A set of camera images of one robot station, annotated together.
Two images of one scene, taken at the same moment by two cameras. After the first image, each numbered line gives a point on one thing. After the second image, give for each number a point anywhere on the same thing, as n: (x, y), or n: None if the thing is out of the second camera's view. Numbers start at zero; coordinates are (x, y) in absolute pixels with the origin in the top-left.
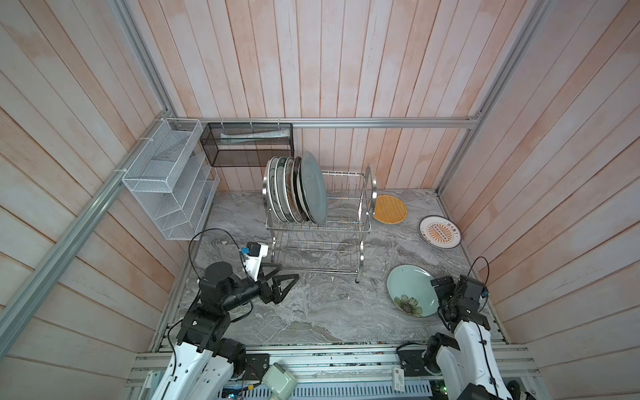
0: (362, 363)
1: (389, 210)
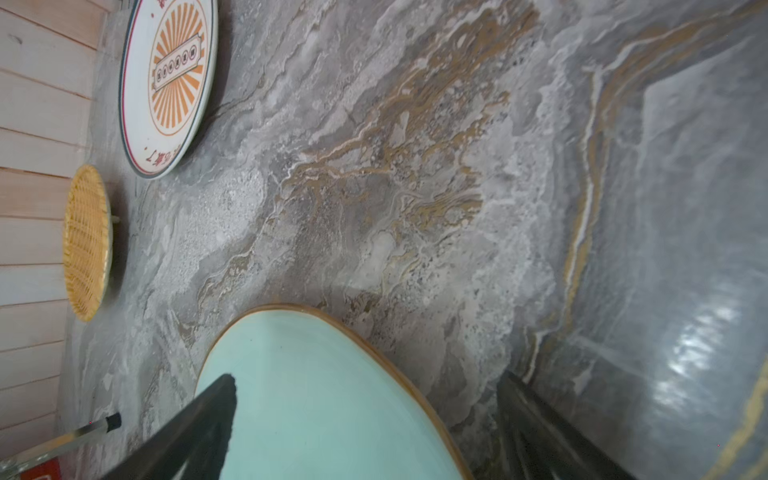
0: None
1: (87, 241)
